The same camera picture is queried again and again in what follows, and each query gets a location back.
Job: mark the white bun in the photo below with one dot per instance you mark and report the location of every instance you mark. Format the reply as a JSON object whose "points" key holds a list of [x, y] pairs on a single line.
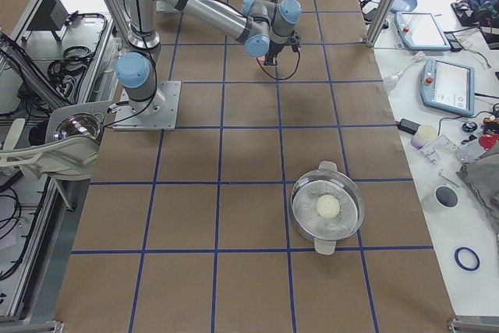
{"points": [[328, 206]]}

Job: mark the blue teach pendant far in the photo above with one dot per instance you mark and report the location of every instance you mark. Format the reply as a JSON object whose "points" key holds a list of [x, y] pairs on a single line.
{"points": [[419, 31]]}

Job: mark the blue teach pendant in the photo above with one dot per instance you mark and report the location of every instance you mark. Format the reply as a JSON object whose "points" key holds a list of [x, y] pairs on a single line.
{"points": [[419, 31], [448, 87]]}

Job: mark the steel pot with glass lid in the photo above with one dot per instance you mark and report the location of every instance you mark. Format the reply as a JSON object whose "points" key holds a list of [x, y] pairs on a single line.
{"points": [[324, 233]]}

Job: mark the blue teach pendant near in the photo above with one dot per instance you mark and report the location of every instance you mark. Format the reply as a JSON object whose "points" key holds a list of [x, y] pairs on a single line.
{"points": [[448, 87]]}

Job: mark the grey office chair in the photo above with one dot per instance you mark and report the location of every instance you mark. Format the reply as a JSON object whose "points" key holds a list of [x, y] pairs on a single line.
{"points": [[69, 159]]}

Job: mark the aluminium frame post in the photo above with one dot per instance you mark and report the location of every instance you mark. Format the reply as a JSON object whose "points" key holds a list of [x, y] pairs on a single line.
{"points": [[386, 1]]}

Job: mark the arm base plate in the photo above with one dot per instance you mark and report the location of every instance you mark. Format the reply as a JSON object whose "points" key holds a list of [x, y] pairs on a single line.
{"points": [[160, 114]]}

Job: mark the blue plate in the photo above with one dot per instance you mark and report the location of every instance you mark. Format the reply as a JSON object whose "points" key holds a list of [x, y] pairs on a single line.
{"points": [[403, 6]]}

